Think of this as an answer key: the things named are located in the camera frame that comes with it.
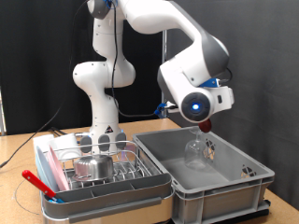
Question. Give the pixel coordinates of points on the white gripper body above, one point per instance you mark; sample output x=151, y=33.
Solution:
x=224, y=98

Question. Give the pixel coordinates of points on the metal cup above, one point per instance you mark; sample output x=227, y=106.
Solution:
x=93, y=168

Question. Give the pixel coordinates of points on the pink plate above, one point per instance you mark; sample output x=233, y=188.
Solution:
x=59, y=174

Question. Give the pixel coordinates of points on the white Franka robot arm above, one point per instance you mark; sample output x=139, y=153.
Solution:
x=102, y=77

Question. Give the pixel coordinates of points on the dish drying rack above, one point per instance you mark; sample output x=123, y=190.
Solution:
x=124, y=217

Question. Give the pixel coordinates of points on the clear wine glass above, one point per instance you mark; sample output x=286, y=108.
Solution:
x=195, y=152

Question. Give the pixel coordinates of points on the vertical metal pole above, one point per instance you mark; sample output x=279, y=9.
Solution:
x=164, y=46

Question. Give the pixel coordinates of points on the grey plastic crate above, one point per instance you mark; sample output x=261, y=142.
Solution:
x=218, y=199

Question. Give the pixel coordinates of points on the black platform under crate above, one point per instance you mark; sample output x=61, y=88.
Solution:
x=249, y=216

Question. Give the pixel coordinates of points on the grey cutlery holder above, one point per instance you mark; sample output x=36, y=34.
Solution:
x=109, y=189

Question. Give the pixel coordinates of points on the white mug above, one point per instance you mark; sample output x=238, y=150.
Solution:
x=67, y=144

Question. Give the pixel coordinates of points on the white box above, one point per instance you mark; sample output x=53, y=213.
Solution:
x=40, y=143

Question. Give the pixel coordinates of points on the light blue plate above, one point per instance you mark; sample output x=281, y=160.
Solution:
x=43, y=169

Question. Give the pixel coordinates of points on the blue utensil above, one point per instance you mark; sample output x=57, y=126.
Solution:
x=54, y=200

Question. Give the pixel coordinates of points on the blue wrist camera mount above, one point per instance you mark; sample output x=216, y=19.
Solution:
x=210, y=83

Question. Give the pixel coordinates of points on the metal frame post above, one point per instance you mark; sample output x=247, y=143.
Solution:
x=2, y=112

